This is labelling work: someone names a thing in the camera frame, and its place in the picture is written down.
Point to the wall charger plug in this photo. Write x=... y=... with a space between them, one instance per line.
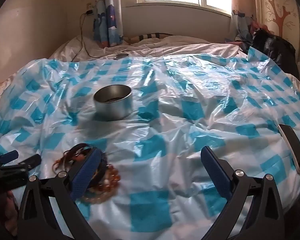
x=89 y=9

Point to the brown tree wall sticker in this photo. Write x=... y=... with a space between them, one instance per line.
x=280 y=15

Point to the person's left hand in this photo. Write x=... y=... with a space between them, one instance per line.
x=8 y=212

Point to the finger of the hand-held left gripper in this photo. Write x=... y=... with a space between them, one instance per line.
x=31 y=162
x=7 y=155

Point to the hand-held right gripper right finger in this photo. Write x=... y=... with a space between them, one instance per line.
x=215 y=172

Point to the round silver metal tin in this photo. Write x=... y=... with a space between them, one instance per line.
x=112 y=110

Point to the white smartphone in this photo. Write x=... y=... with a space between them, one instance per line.
x=296 y=150

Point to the pile of clothes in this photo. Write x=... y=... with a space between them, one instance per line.
x=261 y=26

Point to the black plastic bag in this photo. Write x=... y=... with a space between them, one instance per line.
x=272 y=47

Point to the striped pillow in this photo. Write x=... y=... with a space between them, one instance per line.
x=150 y=36

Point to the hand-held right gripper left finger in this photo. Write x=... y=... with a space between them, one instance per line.
x=86 y=172

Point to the round metal tin lid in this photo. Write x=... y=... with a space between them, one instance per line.
x=121 y=56

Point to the blue white checkered plastic sheet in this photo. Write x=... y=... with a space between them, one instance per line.
x=180 y=135

